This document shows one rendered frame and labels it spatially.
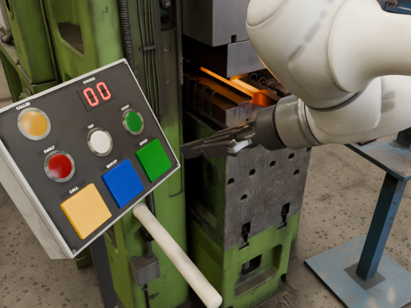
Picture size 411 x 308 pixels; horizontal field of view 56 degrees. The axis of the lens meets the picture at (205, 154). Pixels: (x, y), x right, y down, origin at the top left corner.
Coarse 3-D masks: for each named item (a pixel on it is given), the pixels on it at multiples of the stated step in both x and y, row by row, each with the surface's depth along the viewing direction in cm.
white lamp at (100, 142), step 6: (96, 132) 75; (102, 132) 76; (96, 138) 75; (102, 138) 76; (108, 138) 77; (96, 144) 75; (102, 144) 76; (108, 144) 77; (96, 150) 75; (102, 150) 76
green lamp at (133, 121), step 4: (128, 112) 82; (132, 112) 83; (128, 116) 82; (132, 116) 83; (136, 116) 84; (128, 120) 82; (132, 120) 83; (136, 120) 83; (140, 120) 84; (128, 124) 82; (132, 124) 82; (136, 124) 83; (140, 124) 84; (132, 128) 82; (136, 128) 83; (140, 128) 84
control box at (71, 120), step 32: (32, 96) 67; (64, 96) 72; (96, 96) 77; (128, 96) 84; (0, 128) 62; (64, 128) 71; (96, 128) 76; (128, 128) 82; (160, 128) 89; (0, 160) 64; (32, 160) 65; (96, 160) 74; (32, 192) 64; (64, 192) 68; (32, 224) 69; (64, 224) 67; (64, 256) 68
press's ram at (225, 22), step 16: (192, 0) 101; (208, 0) 95; (224, 0) 96; (240, 0) 98; (192, 16) 104; (208, 16) 97; (224, 16) 98; (240, 16) 101; (192, 32) 106; (208, 32) 100; (224, 32) 100; (240, 32) 103
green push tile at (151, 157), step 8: (152, 144) 85; (160, 144) 87; (136, 152) 82; (144, 152) 83; (152, 152) 85; (160, 152) 86; (144, 160) 83; (152, 160) 84; (160, 160) 86; (168, 160) 88; (144, 168) 82; (152, 168) 84; (160, 168) 86; (168, 168) 87; (152, 176) 83
